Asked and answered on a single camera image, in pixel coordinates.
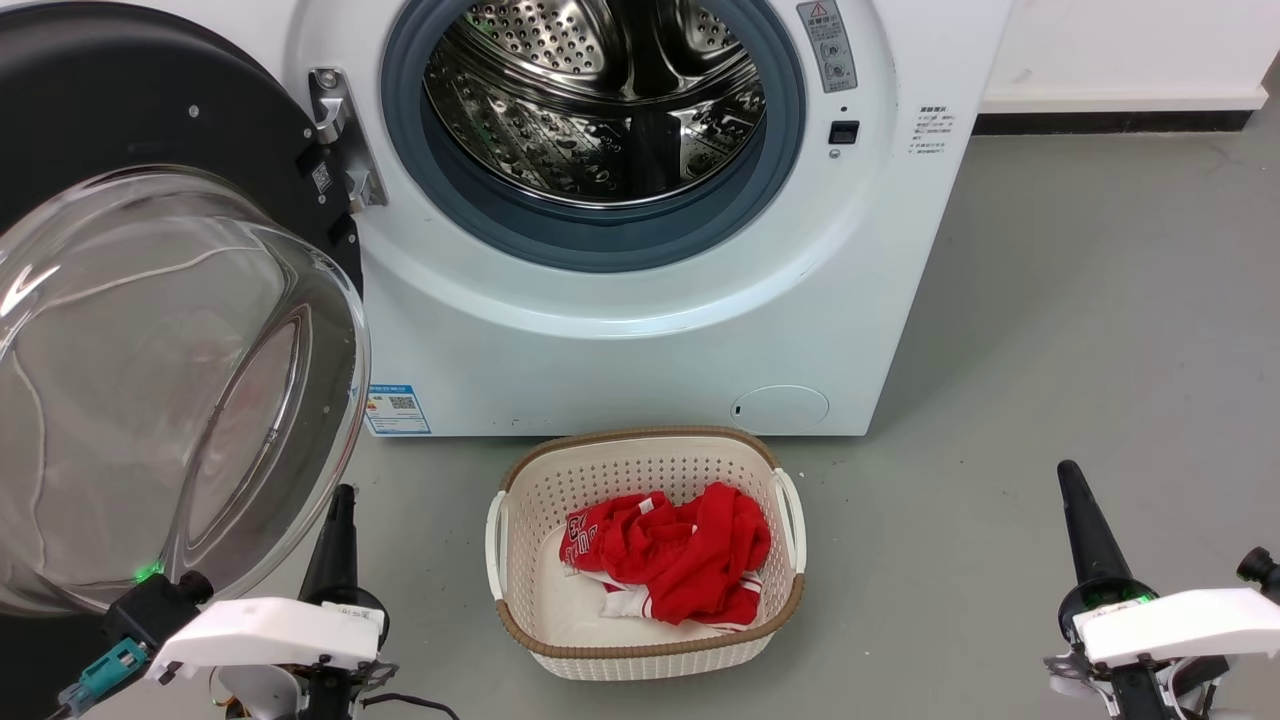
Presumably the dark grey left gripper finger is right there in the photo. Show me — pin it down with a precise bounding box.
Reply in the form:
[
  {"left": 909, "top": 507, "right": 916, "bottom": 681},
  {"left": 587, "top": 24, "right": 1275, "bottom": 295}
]
[
  {"left": 298, "top": 485, "right": 347, "bottom": 603},
  {"left": 333, "top": 485, "right": 361, "bottom": 601}
]

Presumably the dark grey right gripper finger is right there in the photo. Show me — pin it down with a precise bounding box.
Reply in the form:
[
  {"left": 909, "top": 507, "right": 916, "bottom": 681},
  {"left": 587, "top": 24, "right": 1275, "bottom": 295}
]
[
  {"left": 1069, "top": 460, "right": 1137, "bottom": 589},
  {"left": 1056, "top": 459, "right": 1109, "bottom": 601}
]

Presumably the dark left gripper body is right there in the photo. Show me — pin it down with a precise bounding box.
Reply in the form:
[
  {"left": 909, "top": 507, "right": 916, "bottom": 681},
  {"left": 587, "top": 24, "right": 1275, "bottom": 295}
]
[{"left": 207, "top": 586, "right": 399, "bottom": 720}]

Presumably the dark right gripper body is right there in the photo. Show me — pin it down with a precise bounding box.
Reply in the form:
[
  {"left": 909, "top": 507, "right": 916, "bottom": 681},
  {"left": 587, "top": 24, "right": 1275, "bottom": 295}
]
[{"left": 1043, "top": 576, "right": 1233, "bottom": 720}]

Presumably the black round glass washer door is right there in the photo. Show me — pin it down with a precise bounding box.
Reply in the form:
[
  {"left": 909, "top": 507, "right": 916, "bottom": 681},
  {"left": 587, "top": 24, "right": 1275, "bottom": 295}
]
[{"left": 0, "top": 2, "right": 373, "bottom": 720}]

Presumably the white front-load washing machine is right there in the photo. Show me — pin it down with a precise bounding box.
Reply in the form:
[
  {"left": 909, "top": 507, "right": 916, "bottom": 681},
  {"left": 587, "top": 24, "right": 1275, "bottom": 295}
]
[{"left": 180, "top": 0, "right": 1013, "bottom": 438}]

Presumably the metal washer door hinge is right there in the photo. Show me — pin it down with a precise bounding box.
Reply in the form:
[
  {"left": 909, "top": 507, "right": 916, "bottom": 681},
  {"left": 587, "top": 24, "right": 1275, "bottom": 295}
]
[{"left": 307, "top": 67, "right": 389, "bottom": 213}]

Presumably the blue energy label sticker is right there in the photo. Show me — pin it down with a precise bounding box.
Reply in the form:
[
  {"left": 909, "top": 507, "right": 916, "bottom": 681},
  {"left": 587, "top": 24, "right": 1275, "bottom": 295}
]
[{"left": 365, "top": 383, "right": 433, "bottom": 436}]

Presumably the white woven plastic laundry basket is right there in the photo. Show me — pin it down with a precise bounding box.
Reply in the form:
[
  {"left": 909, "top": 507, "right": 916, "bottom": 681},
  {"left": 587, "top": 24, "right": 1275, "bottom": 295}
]
[{"left": 485, "top": 427, "right": 807, "bottom": 683}]

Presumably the round white filter cover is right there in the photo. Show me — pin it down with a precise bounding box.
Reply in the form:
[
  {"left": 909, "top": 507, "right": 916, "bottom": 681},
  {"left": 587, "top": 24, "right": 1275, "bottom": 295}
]
[{"left": 730, "top": 385, "right": 831, "bottom": 434}]

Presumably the red jersey garment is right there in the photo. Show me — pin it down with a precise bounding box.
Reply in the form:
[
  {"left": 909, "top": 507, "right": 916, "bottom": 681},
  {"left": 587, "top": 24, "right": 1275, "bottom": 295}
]
[{"left": 558, "top": 482, "right": 773, "bottom": 633}]

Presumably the small black text label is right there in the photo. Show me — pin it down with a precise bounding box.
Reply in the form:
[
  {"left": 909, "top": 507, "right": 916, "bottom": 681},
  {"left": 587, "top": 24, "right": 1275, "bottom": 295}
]
[{"left": 908, "top": 104, "right": 956, "bottom": 157}]

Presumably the stainless steel washer drum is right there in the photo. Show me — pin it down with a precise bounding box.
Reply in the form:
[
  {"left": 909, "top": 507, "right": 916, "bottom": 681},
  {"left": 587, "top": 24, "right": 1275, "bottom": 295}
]
[{"left": 424, "top": 0, "right": 768, "bottom": 209}]

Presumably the grey warning sticker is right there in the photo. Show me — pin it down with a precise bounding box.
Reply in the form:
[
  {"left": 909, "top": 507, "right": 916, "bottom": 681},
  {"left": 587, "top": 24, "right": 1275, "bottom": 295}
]
[{"left": 796, "top": 0, "right": 859, "bottom": 95}]

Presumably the thin black left gripper cable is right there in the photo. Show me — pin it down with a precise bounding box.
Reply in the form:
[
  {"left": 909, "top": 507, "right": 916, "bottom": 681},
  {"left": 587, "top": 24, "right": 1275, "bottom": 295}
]
[{"left": 360, "top": 692, "right": 463, "bottom": 720}]

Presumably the teal cable connector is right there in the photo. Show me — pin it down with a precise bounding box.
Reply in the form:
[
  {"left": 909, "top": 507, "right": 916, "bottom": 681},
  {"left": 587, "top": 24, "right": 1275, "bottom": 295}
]
[{"left": 57, "top": 638, "right": 151, "bottom": 718}]

